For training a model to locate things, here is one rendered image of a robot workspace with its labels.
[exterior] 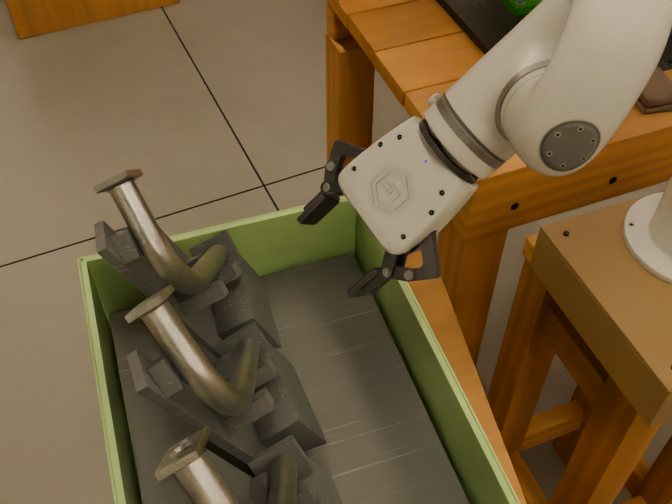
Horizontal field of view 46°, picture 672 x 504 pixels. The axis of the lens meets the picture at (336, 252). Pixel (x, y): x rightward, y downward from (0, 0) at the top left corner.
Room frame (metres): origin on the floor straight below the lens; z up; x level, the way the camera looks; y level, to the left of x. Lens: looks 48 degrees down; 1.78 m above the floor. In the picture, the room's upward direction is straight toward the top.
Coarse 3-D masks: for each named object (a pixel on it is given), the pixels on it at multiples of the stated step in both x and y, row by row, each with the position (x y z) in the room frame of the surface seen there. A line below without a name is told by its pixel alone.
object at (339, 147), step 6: (336, 144) 0.60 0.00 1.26; (342, 144) 0.60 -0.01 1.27; (348, 144) 0.59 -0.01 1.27; (336, 150) 0.59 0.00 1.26; (342, 150) 0.59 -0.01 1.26; (348, 150) 0.59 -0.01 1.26; (354, 150) 0.59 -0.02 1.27; (360, 150) 0.58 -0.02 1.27; (330, 156) 0.59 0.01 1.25; (336, 156) 0.59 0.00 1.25; (342, 156) 0.59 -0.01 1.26; (354, 156) 0.58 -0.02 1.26; (336, 162) 0.59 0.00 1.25; (342, 162) 0.59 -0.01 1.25
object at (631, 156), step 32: (640, 128) 1.07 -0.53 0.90; (512, 160) 0.98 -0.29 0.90; (608, 160) 1.03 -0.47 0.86; (640, 160) 1.06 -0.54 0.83; (480, 192) 0.94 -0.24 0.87; (512, 192) 0.96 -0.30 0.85; (544, 192) 0.99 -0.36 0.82; (576, 192) 1.01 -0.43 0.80; (608, 192) 1.04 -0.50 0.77; (480, 224) 0.94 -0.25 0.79; (512, 224) 0.97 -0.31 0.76
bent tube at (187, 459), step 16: (208, 432) 0.33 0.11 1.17; (176, 448) 0.32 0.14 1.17; (192, 448) 0.31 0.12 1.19; (160, 464) 0.30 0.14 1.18; (176, 464) 0.29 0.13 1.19; (192, 464) 0.30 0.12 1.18; (208, 464) 0.30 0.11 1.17; (272, 464) 0.41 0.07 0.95; (288, 464) 0.41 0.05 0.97; (160, 480) 0.28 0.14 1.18; (192, 480) 0.29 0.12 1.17; (208, 480) 0.29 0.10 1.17; (272, 480) 0.38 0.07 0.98; (288, 480) 0.38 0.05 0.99; (192, 496) 0.28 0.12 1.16; (208, 496) 0.28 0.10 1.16; (224, 496) 0.28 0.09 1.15; (272, 496) 0.35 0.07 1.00; (288, 496) 0.35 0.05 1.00
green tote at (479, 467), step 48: (192, 240) 0.75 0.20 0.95; (240, 240) 0.78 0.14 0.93; (288, 240) 0.80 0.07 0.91; (336, 240) 0.82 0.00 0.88; (96, 288) 0.71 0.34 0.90; (384, 288) 0.72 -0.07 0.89; (96, 336) 0.58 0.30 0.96; (432, 336) 0.58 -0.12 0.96; (96, 384) 0.51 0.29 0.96; (432, 384) 0.55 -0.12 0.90; (480, 432) 0.45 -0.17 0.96; (480, 480) 0.42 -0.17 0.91
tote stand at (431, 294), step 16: (416, 256) 0.87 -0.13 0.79; (416, 288) 0.80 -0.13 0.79; (432, 288) 0.80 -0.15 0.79; (432, 304) 0.77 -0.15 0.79; (448, 304) 0.77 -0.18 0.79; (432, 320) 0.74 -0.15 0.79; (448, 320) 0.74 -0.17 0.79; (448, 336) 0.71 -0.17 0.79; (448, 352) 0.68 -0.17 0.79; (464, 352) 0.68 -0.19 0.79; (464, 368) 0.65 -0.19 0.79; (464, 384) 0.62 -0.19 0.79; (480, 384) 0.62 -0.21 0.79; (480, 400) 0.59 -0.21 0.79; (480, 416) 0.57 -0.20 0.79; (496, 432) 0.54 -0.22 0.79; (496, 448) 0.52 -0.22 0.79; (512, 480) 0.47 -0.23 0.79
